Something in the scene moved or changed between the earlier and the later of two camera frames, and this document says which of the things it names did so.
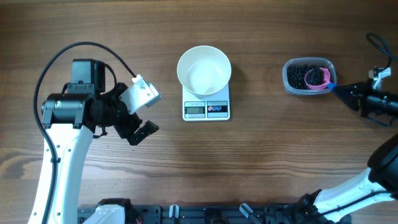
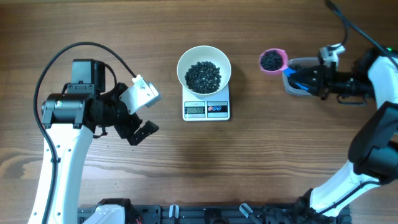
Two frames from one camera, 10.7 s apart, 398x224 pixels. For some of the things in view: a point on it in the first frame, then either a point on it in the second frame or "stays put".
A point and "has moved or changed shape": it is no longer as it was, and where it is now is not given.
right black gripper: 354,99 to 323,80
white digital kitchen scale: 203,107 stays put
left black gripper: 133,123 stays put
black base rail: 212,214 stays put
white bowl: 204,70 stays put
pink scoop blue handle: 326,84 has moved or changed shape
